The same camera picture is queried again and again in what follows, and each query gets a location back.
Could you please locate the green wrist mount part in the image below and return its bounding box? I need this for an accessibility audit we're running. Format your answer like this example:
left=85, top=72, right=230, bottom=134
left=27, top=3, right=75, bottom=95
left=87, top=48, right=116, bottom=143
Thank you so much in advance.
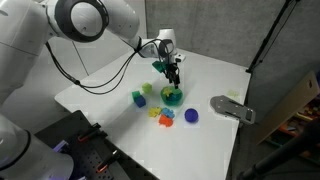
left=151, top=60, right=167, bottom=74

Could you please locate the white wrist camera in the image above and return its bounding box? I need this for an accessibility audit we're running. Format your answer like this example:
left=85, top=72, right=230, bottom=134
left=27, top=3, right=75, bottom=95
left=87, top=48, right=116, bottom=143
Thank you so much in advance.
left=174, top=53, right=187, bottom=63

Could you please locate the orange handled clamp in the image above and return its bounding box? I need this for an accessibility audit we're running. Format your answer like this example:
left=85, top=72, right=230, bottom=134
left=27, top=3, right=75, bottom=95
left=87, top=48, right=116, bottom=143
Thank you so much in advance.
left=77, top=122, right=102, bottom=143
left=95, top=149, right=122, bottom=174

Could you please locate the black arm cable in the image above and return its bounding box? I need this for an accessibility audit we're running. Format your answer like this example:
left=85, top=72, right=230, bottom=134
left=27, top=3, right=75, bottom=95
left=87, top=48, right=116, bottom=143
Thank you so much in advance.
left=44, top=38, right=174, bottom=96

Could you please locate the colourful toy shelf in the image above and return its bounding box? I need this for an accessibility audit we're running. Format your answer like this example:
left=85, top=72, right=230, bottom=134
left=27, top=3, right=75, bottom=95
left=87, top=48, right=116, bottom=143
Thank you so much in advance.
left=264, top=99, right=320, bottom=166

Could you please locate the yellow spiky toy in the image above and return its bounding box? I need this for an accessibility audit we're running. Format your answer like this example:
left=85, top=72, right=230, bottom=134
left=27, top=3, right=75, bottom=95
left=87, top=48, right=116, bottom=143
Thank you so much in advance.
left=162, top=86, right=174, bottom=98

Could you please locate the black tripod stand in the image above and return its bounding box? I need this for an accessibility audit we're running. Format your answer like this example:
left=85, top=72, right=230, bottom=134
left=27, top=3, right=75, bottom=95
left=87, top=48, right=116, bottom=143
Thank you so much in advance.
left=245, top=0, right=301, bottom=74

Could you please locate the blue cube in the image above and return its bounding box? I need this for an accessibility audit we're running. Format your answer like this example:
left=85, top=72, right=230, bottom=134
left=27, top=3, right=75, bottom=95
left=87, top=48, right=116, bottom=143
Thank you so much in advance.
left=134, top=95, right=147, bottom=109

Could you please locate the black perforated board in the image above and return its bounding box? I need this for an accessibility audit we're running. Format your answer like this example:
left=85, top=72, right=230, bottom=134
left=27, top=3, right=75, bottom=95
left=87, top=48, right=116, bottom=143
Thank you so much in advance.
left=34, top=109, right=158, bottom=180

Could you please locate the orange animal toy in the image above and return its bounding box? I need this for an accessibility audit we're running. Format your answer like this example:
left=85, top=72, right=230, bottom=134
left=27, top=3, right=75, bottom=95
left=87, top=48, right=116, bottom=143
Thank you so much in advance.
left=158, top=114, right=174, bottom=128

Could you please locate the lime green cube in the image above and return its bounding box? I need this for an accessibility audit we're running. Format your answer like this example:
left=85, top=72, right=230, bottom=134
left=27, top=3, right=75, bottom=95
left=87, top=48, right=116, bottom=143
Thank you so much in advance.
left=141, top=82, right=153, bottom=94

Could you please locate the grey metal bracket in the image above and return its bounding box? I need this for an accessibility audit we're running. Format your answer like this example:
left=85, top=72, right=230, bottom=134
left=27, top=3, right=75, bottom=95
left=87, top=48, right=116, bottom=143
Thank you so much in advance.
left=209, top=94, right=257, bottom=126

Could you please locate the green round plate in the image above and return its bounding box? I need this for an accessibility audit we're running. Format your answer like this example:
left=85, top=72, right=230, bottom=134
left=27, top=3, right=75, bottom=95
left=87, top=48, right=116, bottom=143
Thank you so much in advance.
left=160, top=85, right=184, bottom=108

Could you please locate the thick black pole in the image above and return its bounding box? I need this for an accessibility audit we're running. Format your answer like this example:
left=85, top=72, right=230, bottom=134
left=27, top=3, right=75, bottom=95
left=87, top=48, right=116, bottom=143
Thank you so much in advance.
left=237, top=118, right=320, bottom=180

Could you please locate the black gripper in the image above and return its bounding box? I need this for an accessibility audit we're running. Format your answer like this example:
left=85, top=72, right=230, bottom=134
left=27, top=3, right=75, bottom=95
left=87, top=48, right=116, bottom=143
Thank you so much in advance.
left=164, top=49, right=182, bottom=90

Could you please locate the purple spiky ball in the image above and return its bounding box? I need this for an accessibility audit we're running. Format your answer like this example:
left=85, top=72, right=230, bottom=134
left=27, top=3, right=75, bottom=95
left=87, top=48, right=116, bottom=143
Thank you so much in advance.
left=184, top=108, right=199, bottom=124

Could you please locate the yellow bear toy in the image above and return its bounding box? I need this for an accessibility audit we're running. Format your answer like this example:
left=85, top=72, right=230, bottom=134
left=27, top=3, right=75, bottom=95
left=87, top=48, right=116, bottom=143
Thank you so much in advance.
left=147, top=106, right=162, bottom=119

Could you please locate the wooden board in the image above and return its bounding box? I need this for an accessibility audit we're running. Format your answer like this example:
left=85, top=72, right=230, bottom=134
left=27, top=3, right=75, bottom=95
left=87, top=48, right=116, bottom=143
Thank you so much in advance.
left=255, top=70, right=320, bottom=145

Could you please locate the light blue animal toy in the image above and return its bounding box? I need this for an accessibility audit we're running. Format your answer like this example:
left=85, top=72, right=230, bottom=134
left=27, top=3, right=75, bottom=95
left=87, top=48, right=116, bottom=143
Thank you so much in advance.
left=160, top=107, right=176, bottom=120

